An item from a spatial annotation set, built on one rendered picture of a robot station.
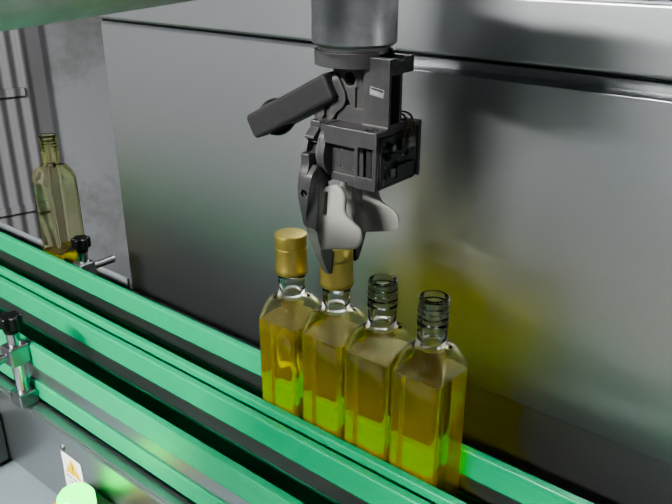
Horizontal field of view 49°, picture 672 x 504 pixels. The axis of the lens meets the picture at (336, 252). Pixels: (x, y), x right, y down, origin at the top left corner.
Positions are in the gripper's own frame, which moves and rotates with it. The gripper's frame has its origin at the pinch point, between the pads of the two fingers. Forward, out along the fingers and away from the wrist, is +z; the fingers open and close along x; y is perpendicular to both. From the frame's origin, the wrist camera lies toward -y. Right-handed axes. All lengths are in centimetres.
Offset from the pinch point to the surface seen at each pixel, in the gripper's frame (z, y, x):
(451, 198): -3.8, 6.1, 11.7
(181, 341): 22.9, -30.5, 3.6
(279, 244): 0.0, -5.8, -2.1
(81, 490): 30.0, -22.9, -18.6
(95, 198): 72, -222, 113
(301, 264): 2.3, -4.1, -0.7
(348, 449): 19.0, 5.2, -4.4
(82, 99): 31, -222, 114
